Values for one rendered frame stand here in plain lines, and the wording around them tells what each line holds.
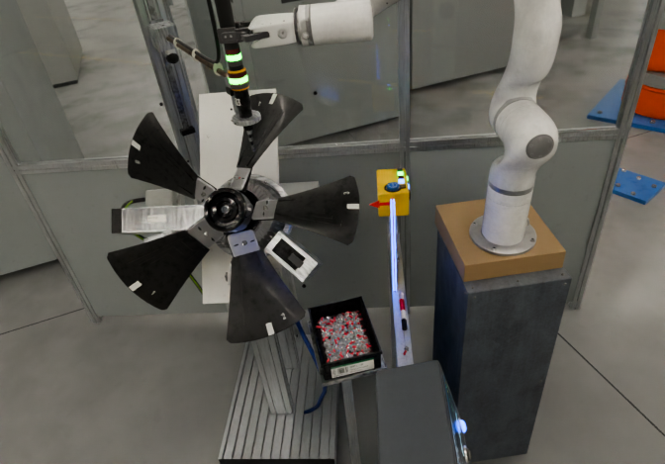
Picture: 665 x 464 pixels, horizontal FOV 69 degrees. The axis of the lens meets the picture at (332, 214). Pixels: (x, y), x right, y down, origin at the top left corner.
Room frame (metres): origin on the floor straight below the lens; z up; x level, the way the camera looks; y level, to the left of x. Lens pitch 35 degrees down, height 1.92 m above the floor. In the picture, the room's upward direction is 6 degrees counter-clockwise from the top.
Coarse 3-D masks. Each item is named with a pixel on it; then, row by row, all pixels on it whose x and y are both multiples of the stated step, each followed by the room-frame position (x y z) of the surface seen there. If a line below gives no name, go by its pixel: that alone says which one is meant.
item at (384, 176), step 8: (384, 176) 1.40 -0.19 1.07; (392, 176) 1.40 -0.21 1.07; (384, 184) 1.36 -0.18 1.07; (400, 184) 1.34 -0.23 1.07; (384, 192) 1.31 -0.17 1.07; (392, 192) 1.30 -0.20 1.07; (400, 192) 1.30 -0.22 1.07; (408, 192) 1.29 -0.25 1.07; (384, 200) 1.30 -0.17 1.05; (400, 200) 1.29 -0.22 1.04; (408, 200) 1.29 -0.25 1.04; (384, 208) 1.30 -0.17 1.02; (400, 208) 1.29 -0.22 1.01; (408, 208) 1.29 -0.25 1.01; (384, 216) 1.30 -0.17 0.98
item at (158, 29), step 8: (152, 24) 1.69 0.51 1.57; (160, 24) 1.67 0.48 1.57; (168, 24) 1.66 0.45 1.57; (152, 32) 1.64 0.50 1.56; (160, 32) 1.62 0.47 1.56; (168, 32) 1.63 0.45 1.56; (176, 32) 1.64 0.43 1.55; (152, 40) 1.67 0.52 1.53; (160, 40) 1.61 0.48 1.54; (160, 48) 1.61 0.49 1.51; (168, 48) 1.62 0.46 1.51
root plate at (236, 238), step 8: (240, 232) 1.09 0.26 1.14; (248, 232) 1.10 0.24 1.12; (232, 240) 1.06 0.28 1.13; (240, 240) 1.07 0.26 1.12; (248, 240) 1.08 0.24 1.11; (256, 240) 1.09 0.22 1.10; (232, 248) 1.04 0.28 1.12; (240, 248) 1.05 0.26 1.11; (248, 248) 1.06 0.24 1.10; (256, 248) 1.08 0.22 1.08
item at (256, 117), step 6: (228, 78) 1.15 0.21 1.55; (228, 84) 1.15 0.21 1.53; (228, 90) 1.14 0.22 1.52; (234, 96) 1.13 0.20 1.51; (234, 102) 1.13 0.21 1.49; (234, 108) 1.14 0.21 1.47; (252, 114) 1.12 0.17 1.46; (258, 114) 1.12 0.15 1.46; (234, 120) 1.10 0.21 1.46; (240, 120) 1.10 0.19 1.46; (246, 120) 1.09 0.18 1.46; (252, 120) 1.09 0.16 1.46; (258, 120) 1.10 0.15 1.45; (240, 126) 1.09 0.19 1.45
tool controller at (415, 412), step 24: (432, 360) 0.51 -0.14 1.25; (384, 384) 0.49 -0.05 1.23; (408, 384) 0.48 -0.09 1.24; (432, 384) 0.47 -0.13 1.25; (384, 408) 0.45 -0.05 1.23; (408, 408) 0.44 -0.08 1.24; (432, 408) 0.43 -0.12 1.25; (456, 408) 0.50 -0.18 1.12; (384, 432) 0.41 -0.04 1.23; (408, 432) 0.40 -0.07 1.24; (432, 432) 0.39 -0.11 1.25; (456, 432) 0.41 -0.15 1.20; (384, 456) 0.37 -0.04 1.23; (408, 456) 0.36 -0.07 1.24; (432, 456) 0.35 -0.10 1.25; (456, 456) 0.35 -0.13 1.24
